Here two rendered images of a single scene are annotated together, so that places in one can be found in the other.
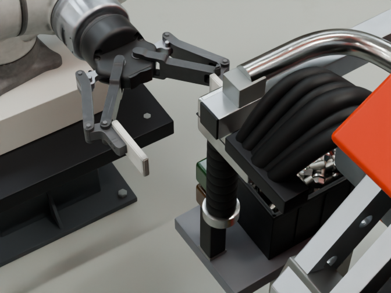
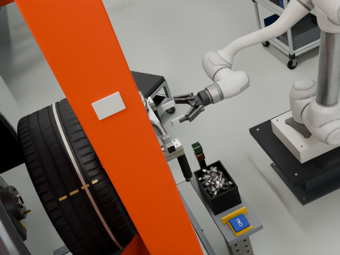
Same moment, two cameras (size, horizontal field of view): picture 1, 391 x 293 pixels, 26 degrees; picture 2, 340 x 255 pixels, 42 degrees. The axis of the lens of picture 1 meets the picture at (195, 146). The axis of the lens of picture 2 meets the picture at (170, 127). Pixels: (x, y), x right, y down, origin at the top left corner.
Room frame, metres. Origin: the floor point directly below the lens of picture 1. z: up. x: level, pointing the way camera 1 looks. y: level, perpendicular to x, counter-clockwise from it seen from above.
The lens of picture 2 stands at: (1.34, -1.48, 2.05)
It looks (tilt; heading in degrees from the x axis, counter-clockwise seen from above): 38 degrees down; 116
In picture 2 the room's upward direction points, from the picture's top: 20 degrees counter-clockwise
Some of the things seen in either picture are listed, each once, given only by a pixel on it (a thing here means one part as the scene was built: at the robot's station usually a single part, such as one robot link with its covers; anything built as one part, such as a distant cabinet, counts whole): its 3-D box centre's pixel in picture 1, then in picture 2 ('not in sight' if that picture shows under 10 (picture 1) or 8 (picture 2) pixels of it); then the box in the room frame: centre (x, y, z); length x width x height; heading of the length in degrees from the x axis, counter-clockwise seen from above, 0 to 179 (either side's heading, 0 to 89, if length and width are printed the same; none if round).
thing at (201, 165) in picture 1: (214, 174); (197, 147); (0.74, -0.03, 0.64); 0.04 x 0.04 x 0.04; 34
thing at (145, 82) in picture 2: not in sight; (136, 103); (-0.03, 0.97, 0.17); 0.43 x 0.36 x 0.34; 158
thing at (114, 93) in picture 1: (113, 98); (184, 100); (0.70, 0.10, 0.83); 0.11 x 0.01 x 0.04; 172
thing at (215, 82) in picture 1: (228, 99); (178, 120); (0.70, -0.04, 0.83); 0.07 x 0.01 x 0.03; 34
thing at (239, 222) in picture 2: not in sight; (239, 223); (0.94, -0.33, 0.47); 0.07 x 0.07 x 0.02; 34
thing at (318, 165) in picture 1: (297, 179); (217, 186); (0.82, -0.16, 0.51); 0.20 x 0.14 x 0.13; 122
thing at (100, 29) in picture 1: (121, 57); (199, 100); (0.77, 0.09, 0.83); 0.09 x 0.08 x 0.07; 34
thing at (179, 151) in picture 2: not in sight; (170, 150); (0.75, -0.33, 0.93); 0.09 x 0.05 x 0.05; 34
